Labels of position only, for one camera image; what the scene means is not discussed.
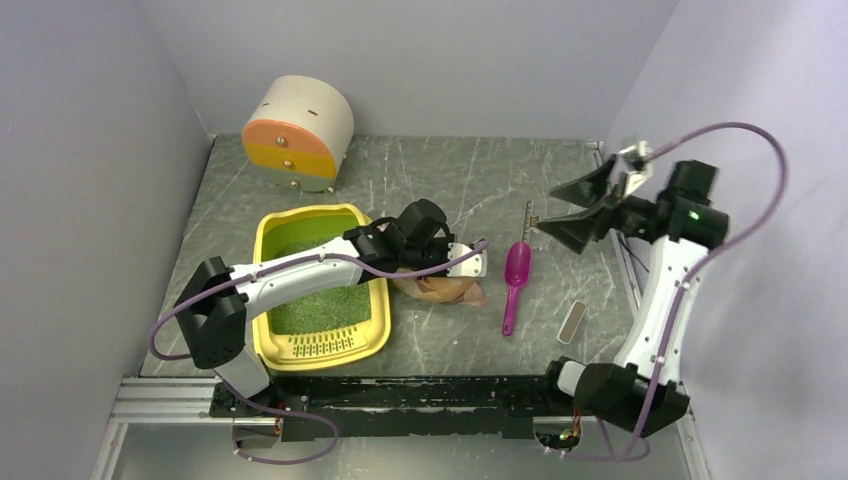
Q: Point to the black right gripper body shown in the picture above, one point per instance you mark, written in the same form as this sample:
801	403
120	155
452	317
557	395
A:
635	211

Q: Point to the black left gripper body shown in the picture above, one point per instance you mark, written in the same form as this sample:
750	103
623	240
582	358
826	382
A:
435	251

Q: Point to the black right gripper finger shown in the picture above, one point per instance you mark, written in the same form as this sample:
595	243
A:
587	190
576	231

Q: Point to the orange cat litter bag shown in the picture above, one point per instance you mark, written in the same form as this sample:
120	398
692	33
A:
443	290

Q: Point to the magenta plastic scoop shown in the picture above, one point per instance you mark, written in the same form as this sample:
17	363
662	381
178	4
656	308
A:
517	272

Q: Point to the round cream drawer cabinet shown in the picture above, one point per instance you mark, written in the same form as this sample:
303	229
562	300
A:
300	133

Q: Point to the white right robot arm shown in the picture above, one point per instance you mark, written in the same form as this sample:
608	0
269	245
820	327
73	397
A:
639	390

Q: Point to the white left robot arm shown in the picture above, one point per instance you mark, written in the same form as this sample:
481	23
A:
218	304

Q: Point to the yellow litter box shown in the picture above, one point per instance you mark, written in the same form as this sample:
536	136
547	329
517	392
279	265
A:
322	329

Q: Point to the grey oval nail file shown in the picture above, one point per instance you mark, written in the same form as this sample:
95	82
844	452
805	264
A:
571	323

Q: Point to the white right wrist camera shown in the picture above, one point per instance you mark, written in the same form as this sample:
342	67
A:
632	162

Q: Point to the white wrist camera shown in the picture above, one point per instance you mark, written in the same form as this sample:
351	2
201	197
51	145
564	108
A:
474	262
632	162

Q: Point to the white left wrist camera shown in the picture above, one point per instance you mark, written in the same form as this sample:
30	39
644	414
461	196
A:
474	262

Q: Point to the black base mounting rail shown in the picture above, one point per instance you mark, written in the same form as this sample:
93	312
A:
308	408

